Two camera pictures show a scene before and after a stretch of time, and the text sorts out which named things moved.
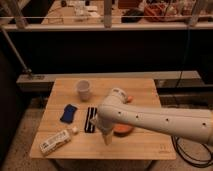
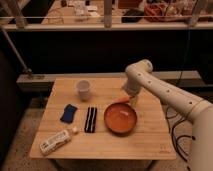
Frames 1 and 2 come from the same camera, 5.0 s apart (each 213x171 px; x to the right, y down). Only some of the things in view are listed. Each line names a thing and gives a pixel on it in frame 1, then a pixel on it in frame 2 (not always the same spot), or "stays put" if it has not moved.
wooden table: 70,129 stays put
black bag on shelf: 132,12 stays put
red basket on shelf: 160,12 stays put
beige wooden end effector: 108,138 -> 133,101
